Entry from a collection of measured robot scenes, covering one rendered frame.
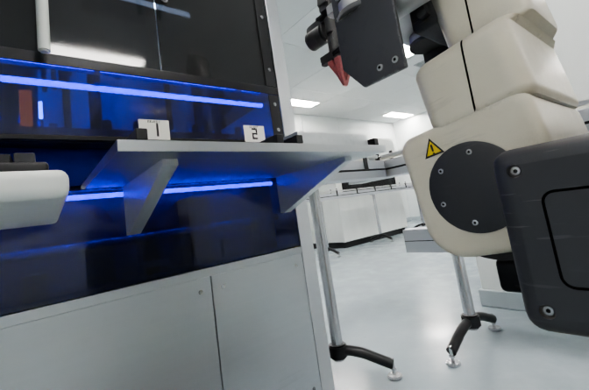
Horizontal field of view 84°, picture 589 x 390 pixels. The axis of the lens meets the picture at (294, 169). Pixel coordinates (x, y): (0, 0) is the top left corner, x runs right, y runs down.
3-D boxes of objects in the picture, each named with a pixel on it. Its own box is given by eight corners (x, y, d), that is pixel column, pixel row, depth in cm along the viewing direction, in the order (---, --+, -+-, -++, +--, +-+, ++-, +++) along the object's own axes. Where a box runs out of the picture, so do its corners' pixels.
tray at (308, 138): (231, 172, 104) (230, 161, 105) (294, 169, 121) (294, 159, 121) (299, 145, 78) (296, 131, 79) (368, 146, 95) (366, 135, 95)
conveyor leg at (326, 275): (324, 360, 143) (298, 186, 153) (338, 352, 149) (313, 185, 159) (339, 366, 136) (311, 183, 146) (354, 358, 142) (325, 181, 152)
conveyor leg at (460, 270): (458, 329, 154) (426, 168, 164) (466, 323, 160) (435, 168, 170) (478, 333, 147) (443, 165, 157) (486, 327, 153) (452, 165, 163)
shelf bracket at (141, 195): (126, 236, 86) (122, 186, 88) (138, 234, 88) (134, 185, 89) (168, 229, 60) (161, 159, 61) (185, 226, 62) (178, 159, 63)
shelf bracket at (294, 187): (280, 213, 117) (275, 177, 119) (287, 212, 119) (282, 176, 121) (351, 202, 91) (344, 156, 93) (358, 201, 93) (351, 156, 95)
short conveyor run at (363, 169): (288, 184, 134) (283, 146, 136) (267, 189, 146) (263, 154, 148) (389, 176, 177) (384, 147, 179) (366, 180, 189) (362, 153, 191)
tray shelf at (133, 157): (81, 193, 88) (81, 186, 89) (287, 179, 132) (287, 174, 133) (117, 151, 52) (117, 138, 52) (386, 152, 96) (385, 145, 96)
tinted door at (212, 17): (161, 72, 102) (145, -96, 109) (274, 88, 129) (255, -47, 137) (162, 71, 101) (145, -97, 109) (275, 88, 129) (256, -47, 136)
